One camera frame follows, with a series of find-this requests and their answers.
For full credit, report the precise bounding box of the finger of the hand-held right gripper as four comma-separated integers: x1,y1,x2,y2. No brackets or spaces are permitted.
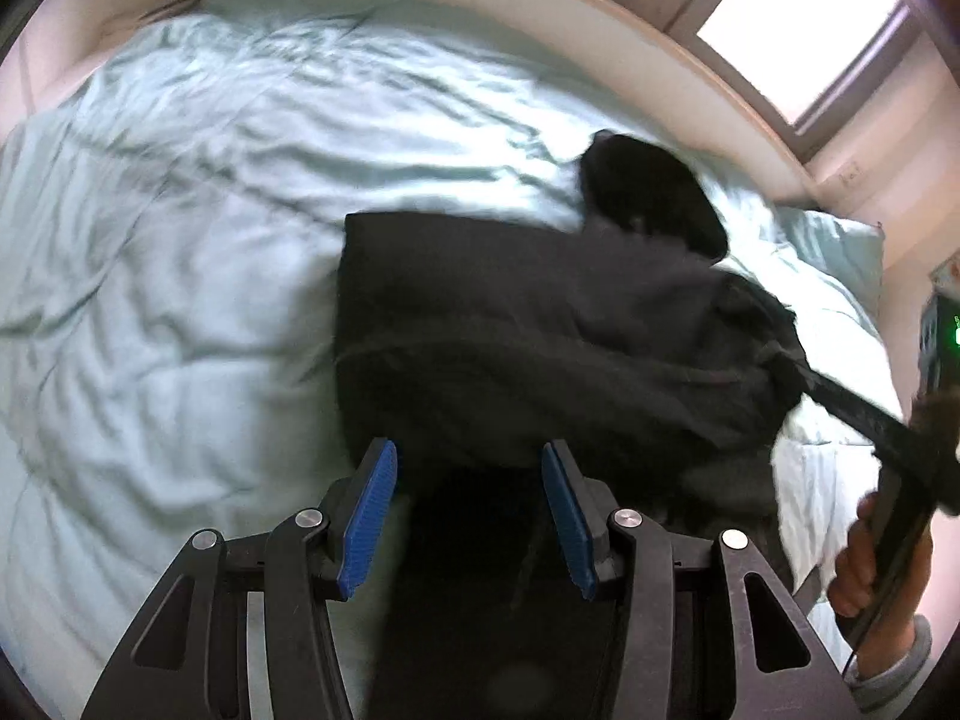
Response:
791,360,914,460

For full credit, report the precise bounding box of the light blue comforter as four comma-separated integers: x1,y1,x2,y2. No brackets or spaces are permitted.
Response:
0,0,908,720

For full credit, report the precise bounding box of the person's right hand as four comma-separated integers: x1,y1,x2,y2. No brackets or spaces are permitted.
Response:
827,490,937,657

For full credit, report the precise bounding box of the person's right forearm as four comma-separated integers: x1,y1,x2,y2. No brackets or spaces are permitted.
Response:
846,613,937,715

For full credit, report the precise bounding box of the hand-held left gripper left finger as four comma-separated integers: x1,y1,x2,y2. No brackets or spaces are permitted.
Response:
81,437,398,720

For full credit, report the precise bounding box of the black jacket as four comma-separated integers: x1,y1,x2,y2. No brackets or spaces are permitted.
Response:
334,131,807,720

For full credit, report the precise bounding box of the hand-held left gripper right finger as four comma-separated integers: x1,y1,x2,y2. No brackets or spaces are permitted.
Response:
540,440,863,720

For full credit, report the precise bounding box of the window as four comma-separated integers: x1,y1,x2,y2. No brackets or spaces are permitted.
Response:
480,0,931,160

